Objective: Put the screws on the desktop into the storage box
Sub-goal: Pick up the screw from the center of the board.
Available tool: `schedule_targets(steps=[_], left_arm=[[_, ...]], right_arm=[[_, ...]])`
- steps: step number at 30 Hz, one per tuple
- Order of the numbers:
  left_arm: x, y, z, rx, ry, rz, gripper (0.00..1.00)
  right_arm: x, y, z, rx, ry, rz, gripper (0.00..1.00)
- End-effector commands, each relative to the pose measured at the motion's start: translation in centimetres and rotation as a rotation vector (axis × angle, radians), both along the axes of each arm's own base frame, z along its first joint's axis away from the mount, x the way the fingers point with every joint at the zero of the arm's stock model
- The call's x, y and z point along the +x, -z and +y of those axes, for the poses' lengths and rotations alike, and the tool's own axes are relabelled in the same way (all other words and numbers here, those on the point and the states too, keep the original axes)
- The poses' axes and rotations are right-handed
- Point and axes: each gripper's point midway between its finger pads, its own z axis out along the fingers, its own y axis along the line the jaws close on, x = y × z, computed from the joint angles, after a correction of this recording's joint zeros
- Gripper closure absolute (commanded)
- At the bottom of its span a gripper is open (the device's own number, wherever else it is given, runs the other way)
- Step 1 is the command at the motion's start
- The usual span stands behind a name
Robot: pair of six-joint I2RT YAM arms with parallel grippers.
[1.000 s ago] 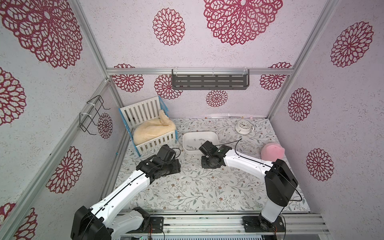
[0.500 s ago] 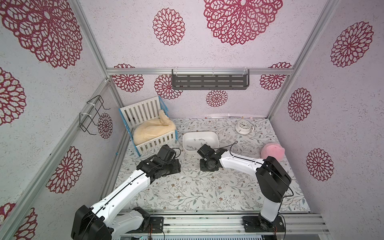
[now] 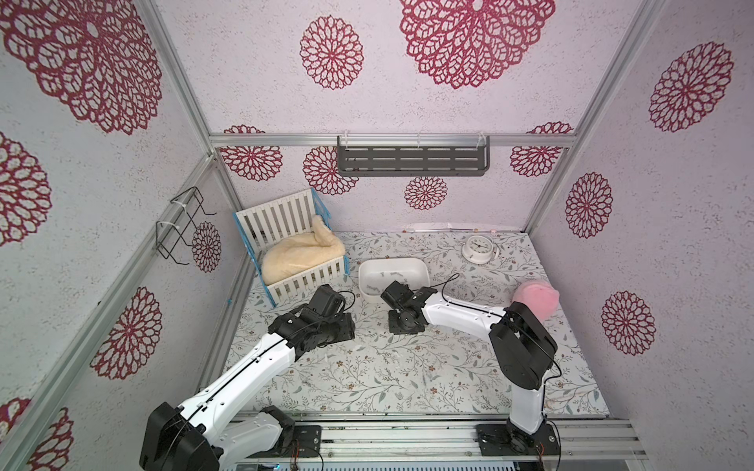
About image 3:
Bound white plastic storage box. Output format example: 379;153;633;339
359;257;430;302

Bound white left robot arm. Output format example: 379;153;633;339
139;285;355;470

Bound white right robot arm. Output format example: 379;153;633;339
381;281;558;436

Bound silver screw in box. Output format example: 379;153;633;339
359;271;410;296

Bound beige plush cloth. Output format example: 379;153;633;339
261;215;346;285

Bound white slatted blue basket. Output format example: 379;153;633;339
234;188;351;306

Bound white alarm clock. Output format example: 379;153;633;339
461;235;499;265

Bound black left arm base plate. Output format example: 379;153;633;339
254;424;323;458

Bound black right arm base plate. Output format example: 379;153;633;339
475;422;562;458

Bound dark grey wall shelf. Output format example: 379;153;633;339
336;137;490;178

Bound black wire wall rack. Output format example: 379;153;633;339
153;186;216;266

